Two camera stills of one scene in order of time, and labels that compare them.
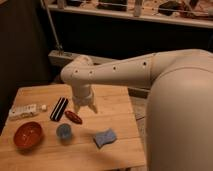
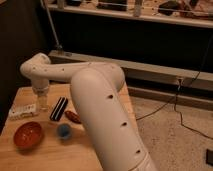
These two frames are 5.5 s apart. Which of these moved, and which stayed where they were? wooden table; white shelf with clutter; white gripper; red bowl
Moved: white gripper
Stayed: white shelf with clutter; red bowl; wooden table
